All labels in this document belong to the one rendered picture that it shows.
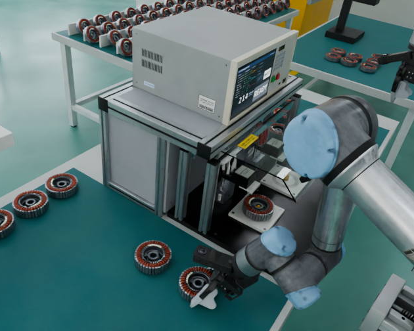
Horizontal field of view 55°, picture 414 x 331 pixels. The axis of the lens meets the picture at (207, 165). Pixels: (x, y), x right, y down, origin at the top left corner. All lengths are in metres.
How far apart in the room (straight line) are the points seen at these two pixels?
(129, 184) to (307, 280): 0.74
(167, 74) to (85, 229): 0.57
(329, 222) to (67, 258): 0.77
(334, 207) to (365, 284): 1.53
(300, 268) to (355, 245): 1.67
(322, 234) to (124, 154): 0.72
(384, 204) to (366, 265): 1.84
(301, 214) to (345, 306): 0.92
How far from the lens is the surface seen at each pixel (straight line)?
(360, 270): 2.51
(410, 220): 0.73
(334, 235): 1.00
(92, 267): 1.26
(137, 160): 1.35
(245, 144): 1.24
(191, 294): 1.16
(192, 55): 1.21
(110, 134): 1.39
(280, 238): 0.95
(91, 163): 1.65
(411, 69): 1.51
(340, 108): 0.77
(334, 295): 2.32
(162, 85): 1.32
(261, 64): 1.29
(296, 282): 0.97
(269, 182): 1.58
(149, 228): 1.36
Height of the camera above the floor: 1.72
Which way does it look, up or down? 36 degrees down
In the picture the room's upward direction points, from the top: 7 degrees clockwise
